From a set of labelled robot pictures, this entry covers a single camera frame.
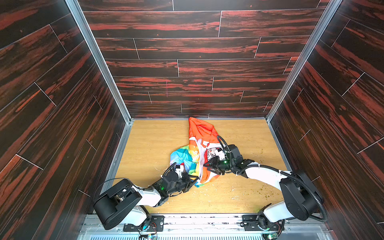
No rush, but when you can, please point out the white orange kids jacket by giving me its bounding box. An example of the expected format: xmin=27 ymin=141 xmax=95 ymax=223
xmin=170 ymin=117 xmax=222 ymax=188

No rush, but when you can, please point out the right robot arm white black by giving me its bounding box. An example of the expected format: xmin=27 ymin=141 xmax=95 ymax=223
xmin=204 ymin=145 xmax=328 ymax=229

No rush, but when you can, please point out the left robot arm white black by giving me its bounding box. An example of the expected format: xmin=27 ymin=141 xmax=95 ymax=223
xmin=94 ymin=170 xmax=200 ymax=231

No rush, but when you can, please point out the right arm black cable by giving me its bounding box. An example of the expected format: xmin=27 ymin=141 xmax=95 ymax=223
xmin=216 ymin=135 xmax=328 ymax=223

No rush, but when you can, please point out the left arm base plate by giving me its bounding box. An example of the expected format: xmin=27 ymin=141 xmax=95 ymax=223
xmin=123 ymin=215 xmax=165 ymax=232

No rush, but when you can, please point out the aluminium front rail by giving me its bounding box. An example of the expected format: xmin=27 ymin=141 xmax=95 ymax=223
xmin=78 ymin=214 xmax=334 ymax=240

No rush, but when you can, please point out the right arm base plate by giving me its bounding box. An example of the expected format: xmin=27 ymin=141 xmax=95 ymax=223
xmin=240 ymin=215 xmax=285 ymax=232

